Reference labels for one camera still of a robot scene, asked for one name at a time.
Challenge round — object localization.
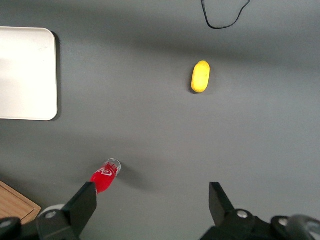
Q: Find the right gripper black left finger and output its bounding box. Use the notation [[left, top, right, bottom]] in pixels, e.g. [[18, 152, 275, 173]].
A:
[[0, 181, 98, 240]]

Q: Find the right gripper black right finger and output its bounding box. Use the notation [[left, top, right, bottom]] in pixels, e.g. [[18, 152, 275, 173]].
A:
[[199, 181, 301, 240]]

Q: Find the cream plastic tray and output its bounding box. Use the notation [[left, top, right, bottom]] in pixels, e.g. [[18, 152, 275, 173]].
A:
[[0, 26, 59, 122]]

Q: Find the red soda can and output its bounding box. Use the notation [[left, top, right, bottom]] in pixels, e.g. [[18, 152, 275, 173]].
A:
[[89, 157, 122, 195]]

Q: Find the wooden drawer cabinet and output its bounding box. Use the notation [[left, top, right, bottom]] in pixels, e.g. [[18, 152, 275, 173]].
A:
[[0, 179, 42, 226]]

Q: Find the yellow lemon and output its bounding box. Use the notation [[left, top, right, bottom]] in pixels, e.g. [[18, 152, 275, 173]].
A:
[[191, 59, 211, 94]]

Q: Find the thin black looped cable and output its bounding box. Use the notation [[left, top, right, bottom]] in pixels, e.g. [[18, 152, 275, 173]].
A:
[[201, 0, 252, 30]]

